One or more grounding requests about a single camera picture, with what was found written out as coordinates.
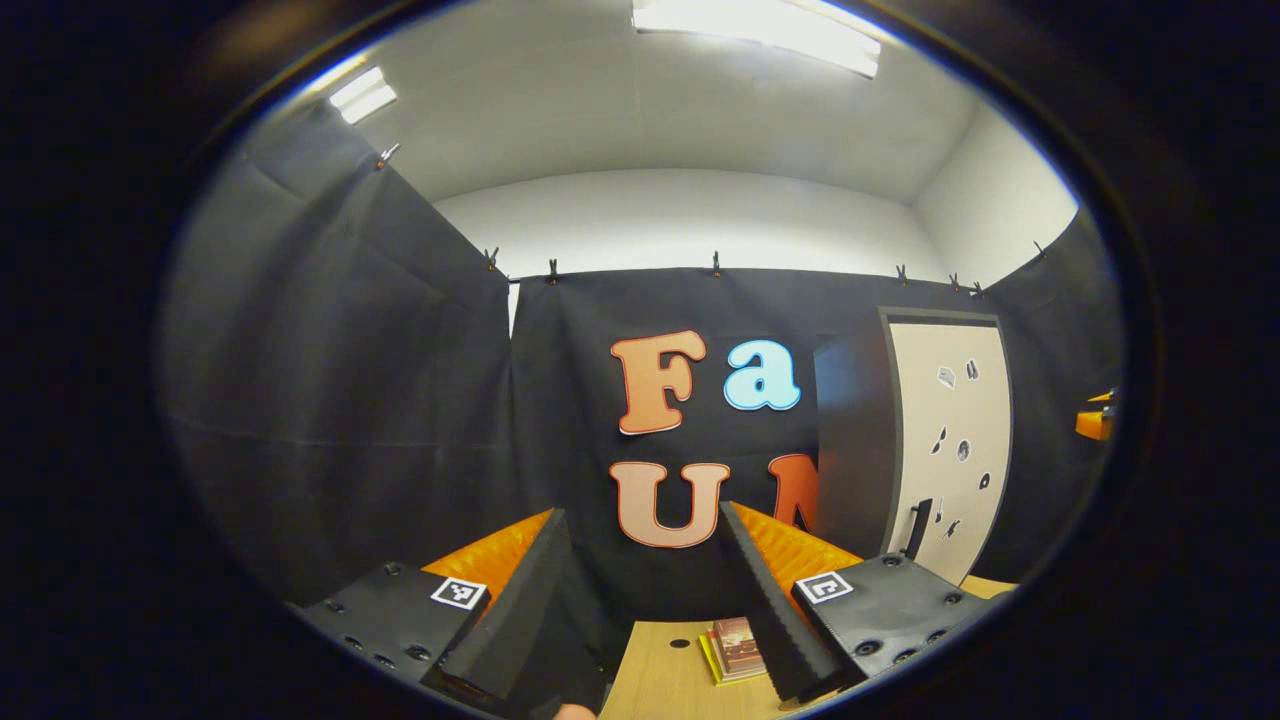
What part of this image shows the black backdrop cloth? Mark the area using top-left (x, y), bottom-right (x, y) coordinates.
top-left (155, 100), bottom-right (1126, 701)

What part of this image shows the white cabinet door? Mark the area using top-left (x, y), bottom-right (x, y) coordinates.
top-left (885, 320), bottom-right (1013, 588)

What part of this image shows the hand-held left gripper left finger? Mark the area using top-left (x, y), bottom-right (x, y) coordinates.
top-left (285, 507), bottom-right (576, 713)

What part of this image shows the yellow book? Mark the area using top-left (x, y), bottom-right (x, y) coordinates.
top-left (698, 630), bottom-right (769, 687)

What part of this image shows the black cabinet door handle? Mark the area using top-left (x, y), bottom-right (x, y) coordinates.
top-left (903, 497), bottom-right (934, 561)

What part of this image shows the row of black cloth clips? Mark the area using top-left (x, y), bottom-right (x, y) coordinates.
top-left (378, 143), bottom-right (1049, 301)

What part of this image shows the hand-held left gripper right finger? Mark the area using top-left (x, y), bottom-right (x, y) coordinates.
top-left (718, 500), bottom-right (991, 706)

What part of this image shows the small ceiling light panel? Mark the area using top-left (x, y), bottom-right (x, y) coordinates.
top-left (328, 65), bottom-right (399, 126)

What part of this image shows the grey cabinet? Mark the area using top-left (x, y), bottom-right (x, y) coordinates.
top-left (813, 305), bottom-right (1013, 586)

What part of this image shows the large ceiling light panel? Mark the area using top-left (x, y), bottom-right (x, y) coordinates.
top-left (632, 0), bottom-right (883, 79)

